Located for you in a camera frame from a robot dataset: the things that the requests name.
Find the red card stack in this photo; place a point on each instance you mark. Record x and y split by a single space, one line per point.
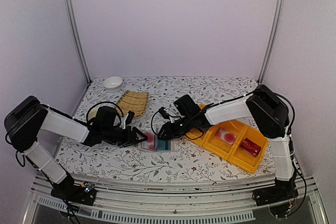
250 147

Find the yellow three-compartment bin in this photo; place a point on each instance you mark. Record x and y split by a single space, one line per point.
232 153

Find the right aluminium frame post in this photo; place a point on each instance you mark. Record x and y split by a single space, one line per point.
271 40

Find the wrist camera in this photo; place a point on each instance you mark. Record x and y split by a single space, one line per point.
171 117
127 119

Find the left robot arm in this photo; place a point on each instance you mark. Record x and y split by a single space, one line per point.
109 125

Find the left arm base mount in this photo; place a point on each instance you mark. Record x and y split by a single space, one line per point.
68 191

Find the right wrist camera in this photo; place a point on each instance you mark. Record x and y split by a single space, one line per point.
171 117

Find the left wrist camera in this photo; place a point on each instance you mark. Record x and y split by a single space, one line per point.
127 119

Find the front aluminium rail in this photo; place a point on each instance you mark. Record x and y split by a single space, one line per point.
121 201

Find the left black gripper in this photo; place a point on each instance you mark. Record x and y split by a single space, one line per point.
130 141

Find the aluminium frame post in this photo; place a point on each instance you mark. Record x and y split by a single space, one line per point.
271 40
77 42

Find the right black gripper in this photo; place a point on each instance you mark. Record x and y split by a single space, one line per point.
170 131

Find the teal card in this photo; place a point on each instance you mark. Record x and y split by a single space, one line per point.
163 145

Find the left aluminium frame post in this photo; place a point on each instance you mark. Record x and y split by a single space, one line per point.
77 42

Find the pink circle card stack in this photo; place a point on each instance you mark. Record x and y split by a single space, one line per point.
226 136

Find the white ceramic mug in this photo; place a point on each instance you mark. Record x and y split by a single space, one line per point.
93 113

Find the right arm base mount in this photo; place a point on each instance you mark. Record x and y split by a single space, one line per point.
282 196

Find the woven bamboo tray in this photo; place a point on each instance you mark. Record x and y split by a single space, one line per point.
135 102

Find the small white bowl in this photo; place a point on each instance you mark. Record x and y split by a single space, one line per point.
113 84

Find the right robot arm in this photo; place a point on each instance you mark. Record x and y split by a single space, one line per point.
273 114

